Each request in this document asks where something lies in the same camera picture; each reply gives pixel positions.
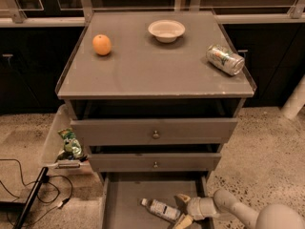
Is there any grey bottom drawer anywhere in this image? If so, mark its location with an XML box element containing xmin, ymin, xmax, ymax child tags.
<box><xmin>101</xmin><ymin>172</ymin><xmax>208</xmax><ymax>229</ymax></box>

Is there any grey drawer cabinet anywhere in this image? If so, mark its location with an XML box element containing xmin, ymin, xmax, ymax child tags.
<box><xmin>55</xmin><ymin>10</ymin><xmax>257</xmax><ymax>229</ymax></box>

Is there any blue labelled plastic bottle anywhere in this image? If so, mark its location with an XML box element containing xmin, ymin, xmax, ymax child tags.
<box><xmin>141</xmin><ymin>198</ymin><xmax>181</xmax><ymax>223</ymax></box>

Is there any grey top drawer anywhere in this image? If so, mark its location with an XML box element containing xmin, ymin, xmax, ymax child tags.
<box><xmin>71</xmin><ymin>118</ymin><xmax>237</xmax><ymax>146</ymax></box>

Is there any white post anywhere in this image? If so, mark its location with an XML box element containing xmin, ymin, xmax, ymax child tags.
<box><xmin>281</xmin><ymin>75</ymin><xmax>305</xmax><ymax>119</ymax></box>

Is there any white bowl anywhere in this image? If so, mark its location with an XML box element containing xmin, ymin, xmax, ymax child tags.
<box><xmin>148</xmin><ymin>20</ymin><xmax>185</xmax><ymax>43</ymax></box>

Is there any grey drawer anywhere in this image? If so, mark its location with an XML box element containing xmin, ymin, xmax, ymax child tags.
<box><xmin>101</xmin><ymin>172</ymin><xmax>208</xmax><ymax>229</ymax></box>
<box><xmin>89</xmin><ymin>153</ymin><xmax>221</xmax><ymax>172</ymax></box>
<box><xmin>71</xmin><ymin>118</ymin><xmax>237</xmax><ymax>146</ymax></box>

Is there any black cable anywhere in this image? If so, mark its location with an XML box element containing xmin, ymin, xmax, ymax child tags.
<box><xmin>0</xmin><ymin>158</ymin><xmax>73</xmax><ymax>227</ymax></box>

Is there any black flat bar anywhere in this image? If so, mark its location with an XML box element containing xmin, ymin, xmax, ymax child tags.
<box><xmin>12</xmin><ymin>167</ymin><xmax>49</xmax><ymax>229</ymax></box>

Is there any clear plastic bin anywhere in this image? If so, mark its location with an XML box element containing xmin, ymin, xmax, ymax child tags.
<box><xmin>40</xmin><ymin>104</ymin><xmax>92</xmax><ymax>176</ymax></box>

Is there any orange fruit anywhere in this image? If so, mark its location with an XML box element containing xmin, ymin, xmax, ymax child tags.
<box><xmin>92</xmin><ymin>34</ymin><xmax>112</xmax><ymax>55</ymax></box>

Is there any green soda can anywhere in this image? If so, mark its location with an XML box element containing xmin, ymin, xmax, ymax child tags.
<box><xmin>206</xmin><ymin>45</ymin><xmax>245</xmax><ymax>76</ymax></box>

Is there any grey middle drawer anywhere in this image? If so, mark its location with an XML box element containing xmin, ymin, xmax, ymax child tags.
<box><xmin>89</xmin><ymin>153</ymin><xmax>221</xmax><ymax>172</ymax></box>

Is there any green snack bag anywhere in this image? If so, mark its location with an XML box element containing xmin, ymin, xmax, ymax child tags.
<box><xmin>57</xmin><ymin>128</ymin><xmax>85</xmax><ymax>160</ymax></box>

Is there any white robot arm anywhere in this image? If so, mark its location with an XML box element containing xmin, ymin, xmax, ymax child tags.
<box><xmin>173</xmin><ymin>189</ymin><xmax>305</xmax><ymax>229</ymax></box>

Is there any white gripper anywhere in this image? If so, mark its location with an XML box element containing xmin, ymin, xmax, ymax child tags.
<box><xmin>173</xmin><ymin>194</ymin><xmax>205</xmax><ymax>229</ymax></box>

